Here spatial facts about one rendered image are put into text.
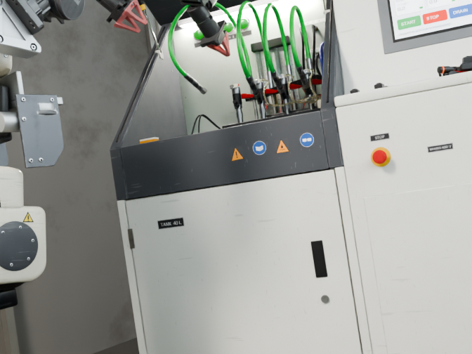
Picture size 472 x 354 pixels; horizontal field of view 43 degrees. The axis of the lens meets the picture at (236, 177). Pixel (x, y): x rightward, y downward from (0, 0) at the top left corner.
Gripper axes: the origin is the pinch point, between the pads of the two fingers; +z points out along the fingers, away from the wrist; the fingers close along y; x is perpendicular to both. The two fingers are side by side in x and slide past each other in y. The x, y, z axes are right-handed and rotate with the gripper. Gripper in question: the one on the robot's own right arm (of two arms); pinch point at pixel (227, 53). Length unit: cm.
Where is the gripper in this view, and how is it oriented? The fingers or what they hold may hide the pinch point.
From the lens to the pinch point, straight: 198.2
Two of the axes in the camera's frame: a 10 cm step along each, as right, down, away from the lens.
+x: -8.1, 1.2, 5.7
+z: 5.0, 6.4, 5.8
